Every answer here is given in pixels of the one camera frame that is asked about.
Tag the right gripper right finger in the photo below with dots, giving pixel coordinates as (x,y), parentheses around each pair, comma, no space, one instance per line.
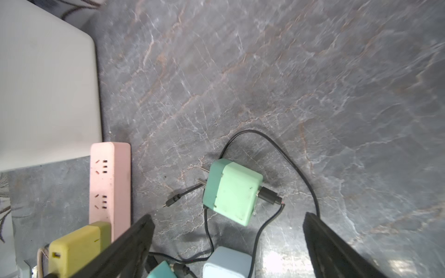
(331,256)

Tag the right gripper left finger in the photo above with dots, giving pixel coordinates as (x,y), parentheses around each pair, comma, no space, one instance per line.
(125,258)

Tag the teal charger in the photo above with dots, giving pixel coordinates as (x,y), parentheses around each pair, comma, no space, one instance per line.
(163,270)

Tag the light blue power strip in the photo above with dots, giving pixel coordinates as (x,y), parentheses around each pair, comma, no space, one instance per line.
(227,263)

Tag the green charger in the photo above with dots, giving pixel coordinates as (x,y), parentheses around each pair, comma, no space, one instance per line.
(231,190)

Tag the yellow charger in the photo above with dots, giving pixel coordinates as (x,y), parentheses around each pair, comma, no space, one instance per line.
(70,253)

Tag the pink power strip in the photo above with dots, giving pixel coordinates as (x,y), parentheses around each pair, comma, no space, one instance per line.
(110,186)

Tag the blue lid storage box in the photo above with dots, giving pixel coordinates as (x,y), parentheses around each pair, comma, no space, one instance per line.
(50,109)

